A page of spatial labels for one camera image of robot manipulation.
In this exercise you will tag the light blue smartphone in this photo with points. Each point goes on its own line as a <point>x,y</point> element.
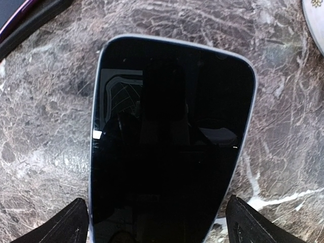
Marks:
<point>169,120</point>

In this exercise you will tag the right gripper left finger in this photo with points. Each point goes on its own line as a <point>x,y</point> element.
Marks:
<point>68,225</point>

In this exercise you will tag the black phone case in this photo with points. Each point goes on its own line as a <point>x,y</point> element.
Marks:
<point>20,21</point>

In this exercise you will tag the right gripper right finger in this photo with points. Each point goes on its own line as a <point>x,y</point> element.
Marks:
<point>245,224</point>

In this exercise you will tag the white patterned mug yellow inside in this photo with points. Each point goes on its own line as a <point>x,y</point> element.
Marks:
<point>314,15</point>

